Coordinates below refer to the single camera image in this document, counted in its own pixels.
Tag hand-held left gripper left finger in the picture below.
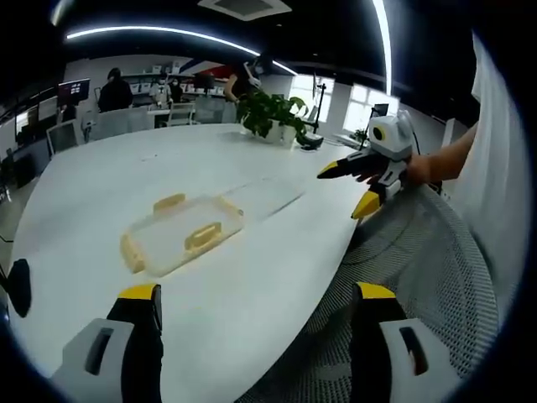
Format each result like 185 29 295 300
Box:
50 283 164 403

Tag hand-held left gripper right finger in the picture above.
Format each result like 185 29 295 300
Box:
349 281 463 403

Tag clear plastic box yellow buckles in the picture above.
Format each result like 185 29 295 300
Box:
119 192 247 278

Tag person's right hand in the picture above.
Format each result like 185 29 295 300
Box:
355 153 442 186

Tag small screen on stand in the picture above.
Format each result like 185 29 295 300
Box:
369 102 390 125

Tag grey mesh office chair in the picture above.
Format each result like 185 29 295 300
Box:
237 184 504 403

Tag green potted plant white pot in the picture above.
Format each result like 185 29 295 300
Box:
236 90 310 147

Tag person's white shirt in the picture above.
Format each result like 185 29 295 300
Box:
451 32 530 320

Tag long ceiling light strip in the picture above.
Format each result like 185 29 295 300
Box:
65 24 300 76
371 0 394 96

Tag black oval object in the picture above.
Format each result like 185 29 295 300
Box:
7 258 33 319

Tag white office chair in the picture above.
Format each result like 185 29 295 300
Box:
166 100 196 127
44 118 81 155

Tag ceiling air vent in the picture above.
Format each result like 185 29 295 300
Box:
196 0 294 21

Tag dark computer monitor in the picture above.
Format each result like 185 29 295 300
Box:
57 77 91 107

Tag black camera stand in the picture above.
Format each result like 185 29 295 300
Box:
300 81 329 152

